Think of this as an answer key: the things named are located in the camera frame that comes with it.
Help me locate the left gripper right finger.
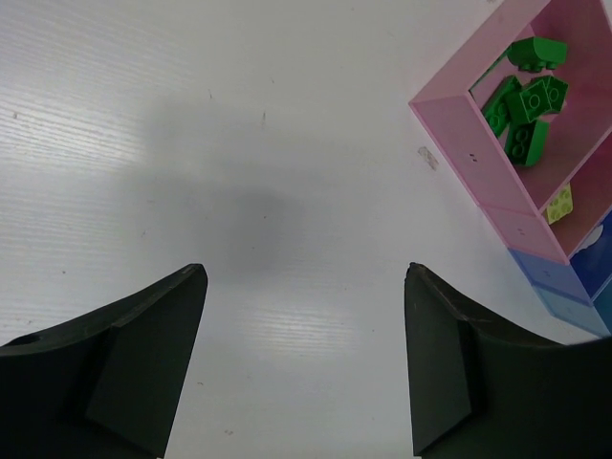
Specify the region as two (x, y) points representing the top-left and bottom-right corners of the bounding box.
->
(404, 263), (611, 458)

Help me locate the light blue container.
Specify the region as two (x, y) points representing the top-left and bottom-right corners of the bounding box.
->
(532, 284), (611, 338)

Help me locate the long green lego brick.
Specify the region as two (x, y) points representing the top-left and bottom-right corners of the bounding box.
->
(481, 75), (522, 138)

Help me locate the small green lego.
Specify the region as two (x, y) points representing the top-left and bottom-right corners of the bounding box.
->
(505, 77), (552, 125)

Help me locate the green square lego brick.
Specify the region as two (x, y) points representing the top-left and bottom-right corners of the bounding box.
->
(507, 36), (568, 74)

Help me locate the green curved lego brick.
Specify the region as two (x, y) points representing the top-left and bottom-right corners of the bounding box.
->
(504, 120), (550, 167)

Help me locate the large pink container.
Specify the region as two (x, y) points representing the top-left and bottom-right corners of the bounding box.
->
(410, 1), (611, 214)

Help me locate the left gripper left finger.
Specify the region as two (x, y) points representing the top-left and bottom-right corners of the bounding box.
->
(1, 264), (208, 458)

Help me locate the green lego front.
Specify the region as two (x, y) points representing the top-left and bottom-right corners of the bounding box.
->
(543, 75), (569, 114)

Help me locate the small pink container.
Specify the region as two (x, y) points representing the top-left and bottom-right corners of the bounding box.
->
(483, 138), (611, 265)

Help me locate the yellow lego front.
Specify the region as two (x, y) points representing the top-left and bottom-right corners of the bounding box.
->
(544, 184), (574, 225)

